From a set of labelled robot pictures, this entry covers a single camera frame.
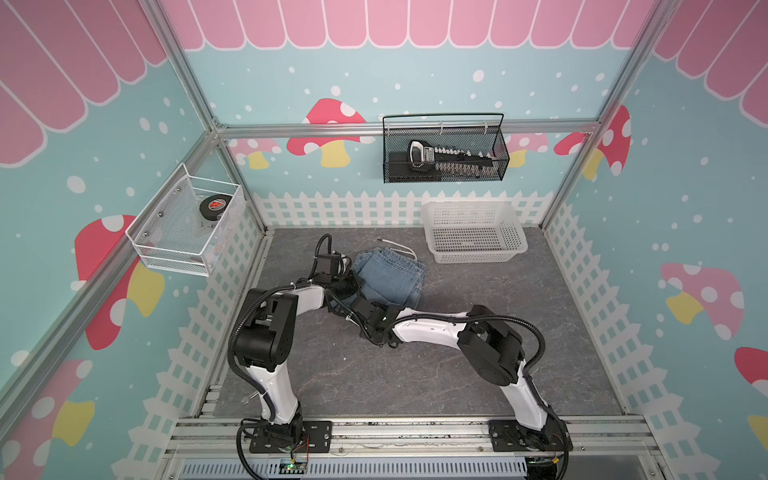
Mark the small green circuit board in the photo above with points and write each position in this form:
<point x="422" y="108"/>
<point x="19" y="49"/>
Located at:
<point x="292" y="467"/>

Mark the black wire mesh wall basket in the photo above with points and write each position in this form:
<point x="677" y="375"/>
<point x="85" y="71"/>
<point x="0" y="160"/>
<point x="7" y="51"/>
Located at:
<point x="466" y="131"/>

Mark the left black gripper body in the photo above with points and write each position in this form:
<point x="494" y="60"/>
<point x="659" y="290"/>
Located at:
<point x="337" y="295"/>

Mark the black tape roll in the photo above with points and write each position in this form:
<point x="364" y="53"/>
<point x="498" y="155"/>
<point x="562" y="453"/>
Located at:
<point x="213" y="208"/>

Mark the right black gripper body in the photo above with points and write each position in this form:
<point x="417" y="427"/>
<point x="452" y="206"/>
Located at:
<point x="388" y="340"/>

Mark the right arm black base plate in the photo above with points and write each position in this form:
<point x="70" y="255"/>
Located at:
<point x="511" y="436"/>

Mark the white wire mesh wall basket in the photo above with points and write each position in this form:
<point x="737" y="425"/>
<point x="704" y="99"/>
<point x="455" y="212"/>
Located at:
<point x="170" y="234"/>

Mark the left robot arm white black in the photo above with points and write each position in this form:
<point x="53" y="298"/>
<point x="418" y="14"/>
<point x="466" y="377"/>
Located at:
<point x="261" y="340"/>

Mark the silver wrench tool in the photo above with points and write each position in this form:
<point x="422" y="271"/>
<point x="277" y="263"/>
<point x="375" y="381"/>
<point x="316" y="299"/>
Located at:
<point x="253" y="397"/>

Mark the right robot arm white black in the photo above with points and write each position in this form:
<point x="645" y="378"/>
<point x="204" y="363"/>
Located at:
<point x="501" y="349"/>

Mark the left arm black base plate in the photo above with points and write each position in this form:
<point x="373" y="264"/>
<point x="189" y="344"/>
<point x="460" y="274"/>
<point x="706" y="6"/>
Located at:
<point x="315" y="437"/>

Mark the black screwdriver bit set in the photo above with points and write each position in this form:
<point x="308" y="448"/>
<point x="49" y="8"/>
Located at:
<point x="451" y="161"/>

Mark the blue denim long pants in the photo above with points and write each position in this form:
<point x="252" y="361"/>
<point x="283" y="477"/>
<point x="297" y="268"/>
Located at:
<point x="392" y="274"/>

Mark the white plastic basket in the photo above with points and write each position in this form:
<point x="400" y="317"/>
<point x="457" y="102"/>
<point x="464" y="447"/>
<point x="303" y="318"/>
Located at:
<point x="472" y="232"/>

